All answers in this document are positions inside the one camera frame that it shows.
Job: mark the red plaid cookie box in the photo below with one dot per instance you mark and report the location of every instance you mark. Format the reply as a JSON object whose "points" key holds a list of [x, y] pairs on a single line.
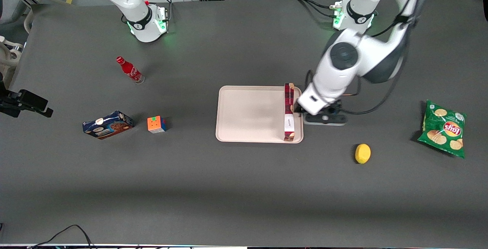
{"points": [[289, 127]]}

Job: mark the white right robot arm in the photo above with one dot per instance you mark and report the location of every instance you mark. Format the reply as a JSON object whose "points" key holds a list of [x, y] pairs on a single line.
{"points": [[141, 16]]}

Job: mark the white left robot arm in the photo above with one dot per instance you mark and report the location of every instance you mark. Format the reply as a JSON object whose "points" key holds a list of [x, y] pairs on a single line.
{"points": [[354, 58]]}

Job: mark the cream plastic tray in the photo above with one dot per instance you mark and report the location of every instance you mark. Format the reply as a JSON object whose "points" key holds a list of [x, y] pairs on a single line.
{"points": [[251, 115]]}

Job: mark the blue cookie box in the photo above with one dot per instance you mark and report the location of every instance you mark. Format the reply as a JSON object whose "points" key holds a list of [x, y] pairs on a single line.
{"points": [[108, 125]]}

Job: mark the yellow lemon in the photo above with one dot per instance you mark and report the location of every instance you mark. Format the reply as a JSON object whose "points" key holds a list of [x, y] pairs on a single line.
{"points": [[363, 153]]}

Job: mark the green Lay's chips bag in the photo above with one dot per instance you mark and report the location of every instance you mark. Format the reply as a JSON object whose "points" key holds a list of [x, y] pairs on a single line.
{"points": [[444, 129]]}

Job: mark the colourful puzzle cube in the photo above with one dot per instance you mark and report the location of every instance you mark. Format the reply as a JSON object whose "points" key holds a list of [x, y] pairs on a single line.
{"points": [[156, 124]]}

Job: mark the red cola bottle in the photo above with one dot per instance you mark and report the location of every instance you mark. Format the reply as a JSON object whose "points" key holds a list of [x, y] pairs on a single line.
{"points": [[129, 69]]}

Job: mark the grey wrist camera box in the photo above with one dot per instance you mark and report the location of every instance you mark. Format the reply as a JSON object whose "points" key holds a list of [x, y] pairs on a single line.
{"points": [[326, 119]]}

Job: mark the black camera on mount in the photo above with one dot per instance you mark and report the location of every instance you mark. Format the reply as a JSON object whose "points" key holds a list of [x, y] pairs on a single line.
{"points": [[26, 102]]}

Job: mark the white tubular frame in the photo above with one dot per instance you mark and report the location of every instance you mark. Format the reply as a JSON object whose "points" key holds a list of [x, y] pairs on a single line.
{"points": [[9, 50]]}

